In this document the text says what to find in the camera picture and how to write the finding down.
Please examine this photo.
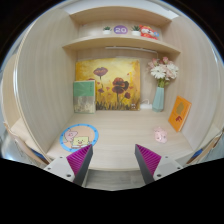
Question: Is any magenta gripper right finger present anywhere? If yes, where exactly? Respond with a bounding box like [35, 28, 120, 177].
[135, 144, 161, 184]

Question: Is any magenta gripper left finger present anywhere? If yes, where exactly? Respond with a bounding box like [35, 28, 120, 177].
[66, 145, 93, 186]

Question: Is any round cartoon mouse pad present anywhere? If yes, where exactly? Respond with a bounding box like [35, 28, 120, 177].
[59, 123, 99, 152]

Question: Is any white power adapter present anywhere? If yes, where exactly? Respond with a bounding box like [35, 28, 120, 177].
[140, 99, 152, 110]

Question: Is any light blue vase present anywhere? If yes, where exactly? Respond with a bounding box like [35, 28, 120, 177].
[152, 87, 164, 112]

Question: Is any orange book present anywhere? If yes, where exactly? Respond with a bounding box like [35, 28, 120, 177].
[168, 96, 191, 132]

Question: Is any green book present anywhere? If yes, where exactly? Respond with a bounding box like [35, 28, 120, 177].
[73, 80, 96, 114]

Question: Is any yellow flower painting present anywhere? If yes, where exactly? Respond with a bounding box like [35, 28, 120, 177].
[75, 58, 140, 111]

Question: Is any pink white flower bouquet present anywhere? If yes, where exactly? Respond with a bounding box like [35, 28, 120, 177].
[148, 57, 179, 88]

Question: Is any white light bar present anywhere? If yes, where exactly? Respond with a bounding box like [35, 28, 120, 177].
[105, 46, 158, 54]

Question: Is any wooden shelf board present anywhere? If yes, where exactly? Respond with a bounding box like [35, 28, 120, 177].
[64, 35, 180, 54]

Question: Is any red plush toy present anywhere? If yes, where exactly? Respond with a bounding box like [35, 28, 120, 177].
[140, 25, 159, 40]

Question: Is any right small potted plant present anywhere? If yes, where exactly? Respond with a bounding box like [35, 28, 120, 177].
[131, 25, 141, 36]

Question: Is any small potted plant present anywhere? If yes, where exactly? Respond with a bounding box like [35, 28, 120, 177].
[103, 26, 112, 35]
[131, 25, 141, 36]

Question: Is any left small potted plant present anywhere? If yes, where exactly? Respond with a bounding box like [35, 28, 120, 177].
[103, 26, 112, 35]

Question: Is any purple round number sign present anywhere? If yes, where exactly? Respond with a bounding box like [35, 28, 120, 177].
[113, 25, 128, 34]

